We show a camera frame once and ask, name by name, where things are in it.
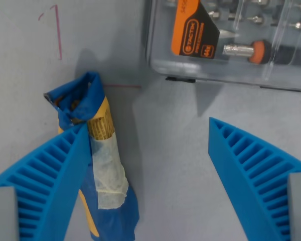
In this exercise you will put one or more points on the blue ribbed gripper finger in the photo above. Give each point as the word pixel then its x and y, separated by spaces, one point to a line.
pixel 52 175
pixel 240 175

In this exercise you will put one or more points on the blue and yellow snack bag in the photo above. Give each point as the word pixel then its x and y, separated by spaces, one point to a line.
pixel 115 221

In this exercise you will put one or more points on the orange and black screwdriver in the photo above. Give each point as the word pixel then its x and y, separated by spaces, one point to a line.
pixel 259 51

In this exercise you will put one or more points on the clear plastic tool case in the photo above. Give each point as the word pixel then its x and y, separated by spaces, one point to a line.
pixel 165 62

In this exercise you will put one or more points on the orange and black label card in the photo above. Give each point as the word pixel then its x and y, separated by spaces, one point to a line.
pixel 188 30

